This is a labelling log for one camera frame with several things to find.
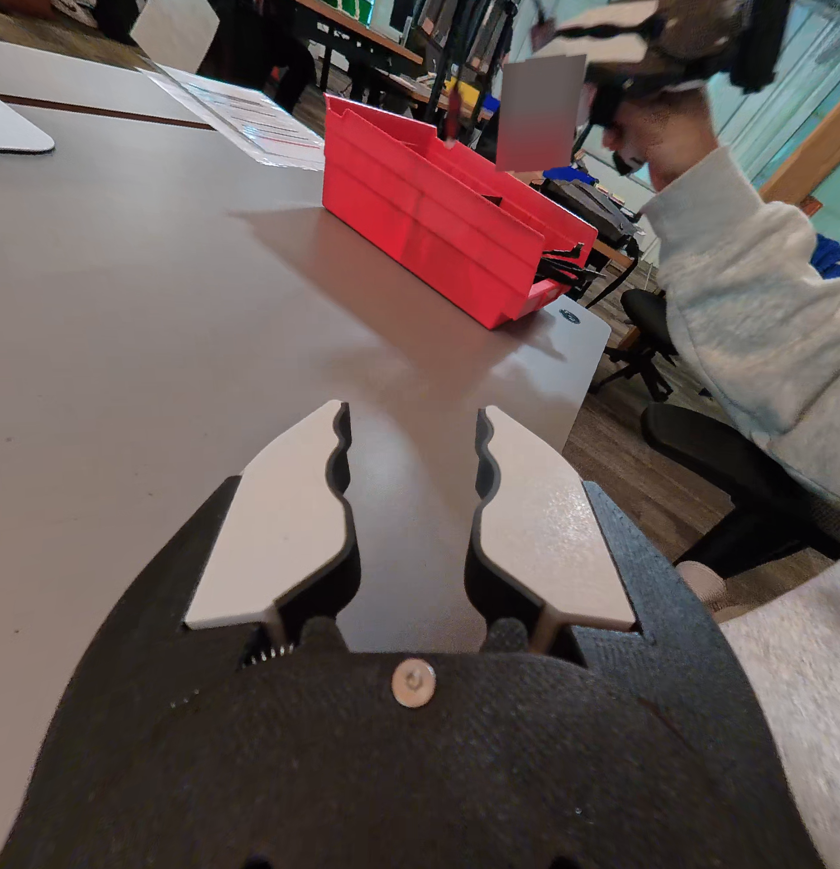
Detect person's leg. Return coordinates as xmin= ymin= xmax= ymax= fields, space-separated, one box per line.
xmin=639 ymin=402 xmax=840 ymax=579

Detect wooden table black frame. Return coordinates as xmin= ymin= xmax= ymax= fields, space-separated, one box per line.
xmin=296 ymin=0 xmax=428 ymax=92

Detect person's right forearm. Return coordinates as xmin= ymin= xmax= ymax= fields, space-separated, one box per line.
xmin=639 ymin=144 xmax=840 ymax=505

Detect black office chair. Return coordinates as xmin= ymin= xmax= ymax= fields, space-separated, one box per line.
xmin=588 ymin=287 xmax=680 ymax=403

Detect person's beige shoe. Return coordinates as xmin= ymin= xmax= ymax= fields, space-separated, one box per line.
xmin=675 ymin=559 xmax=731 ymax=615

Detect person's grey hoodie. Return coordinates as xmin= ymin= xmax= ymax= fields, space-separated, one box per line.
xmin=713 ymin=549 xmax=840 ymax=869

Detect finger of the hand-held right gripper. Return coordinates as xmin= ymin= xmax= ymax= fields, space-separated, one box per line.
xmin=556 ymin=1 xmax=660 ymax=31
xmin=576 ymin=30 xmax=653 ymax=67

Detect white chair back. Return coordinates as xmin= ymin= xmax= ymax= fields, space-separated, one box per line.
xmin=130 ymin=0 xmax=221 ymax=76

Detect red plastic bin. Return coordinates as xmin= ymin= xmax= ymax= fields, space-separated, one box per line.
xmin=322 ymin=94 xmax=599 ymax=331

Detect laminated paper sheet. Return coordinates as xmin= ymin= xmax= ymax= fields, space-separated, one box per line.
xmin=137 ymin=63 xmax=326 ymax=172

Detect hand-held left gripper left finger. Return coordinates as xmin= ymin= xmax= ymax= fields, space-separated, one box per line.
xmin=184 ymin=401 xmax=361 ymax=644

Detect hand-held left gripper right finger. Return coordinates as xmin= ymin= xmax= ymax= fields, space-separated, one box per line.
xmin=465 ymin=405 xmax=640 ymax=654

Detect grey desk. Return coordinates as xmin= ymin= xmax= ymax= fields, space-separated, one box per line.
xmin=0 ymin=37 xmax=612 ymax=839

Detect person's right hand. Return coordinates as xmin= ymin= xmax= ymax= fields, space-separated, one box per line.
xmin=602 ymin=87 xmax=721 ymax=192

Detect black cables in bin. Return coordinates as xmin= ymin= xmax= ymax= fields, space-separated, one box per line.
xmin=534 ymin=239 xmax=599 ymax=289

